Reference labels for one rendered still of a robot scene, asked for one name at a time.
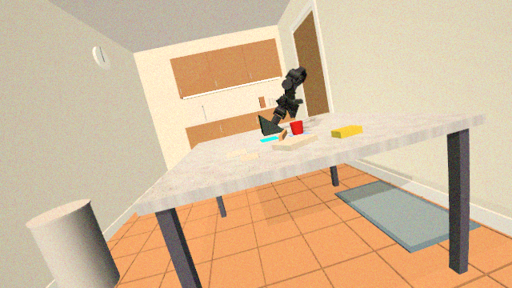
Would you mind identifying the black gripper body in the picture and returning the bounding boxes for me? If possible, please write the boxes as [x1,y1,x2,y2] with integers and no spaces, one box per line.
[281,90,303,107]

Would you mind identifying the orange curved flat bar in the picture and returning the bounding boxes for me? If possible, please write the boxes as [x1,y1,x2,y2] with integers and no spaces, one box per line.
[278,129,287,141]

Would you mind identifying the yellow rectangular block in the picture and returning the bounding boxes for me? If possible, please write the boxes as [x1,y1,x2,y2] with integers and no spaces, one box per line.
[330,125,363,138]

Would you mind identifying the red cup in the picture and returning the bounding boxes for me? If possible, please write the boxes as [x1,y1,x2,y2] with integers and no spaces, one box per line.
[290,121,303,135]

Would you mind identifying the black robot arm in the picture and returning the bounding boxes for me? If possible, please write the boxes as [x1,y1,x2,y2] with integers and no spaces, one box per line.
[270,66,306,125]

